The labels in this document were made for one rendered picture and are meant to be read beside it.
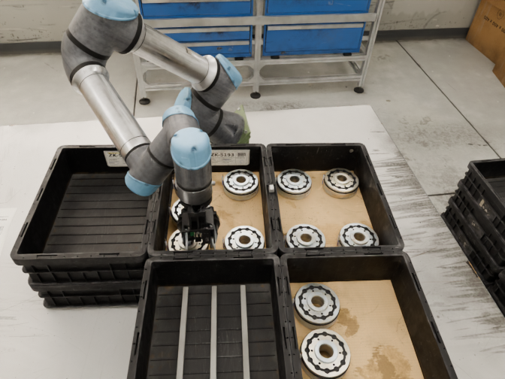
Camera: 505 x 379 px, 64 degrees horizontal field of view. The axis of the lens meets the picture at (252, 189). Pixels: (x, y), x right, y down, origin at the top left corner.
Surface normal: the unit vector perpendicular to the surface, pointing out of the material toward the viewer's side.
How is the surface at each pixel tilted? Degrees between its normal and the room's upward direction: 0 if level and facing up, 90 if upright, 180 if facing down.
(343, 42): 90
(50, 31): 90
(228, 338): 0
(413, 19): 90
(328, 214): 0
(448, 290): 0
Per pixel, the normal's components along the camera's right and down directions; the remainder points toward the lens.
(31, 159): 0.04, -0.71
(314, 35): 0.15, 0.70
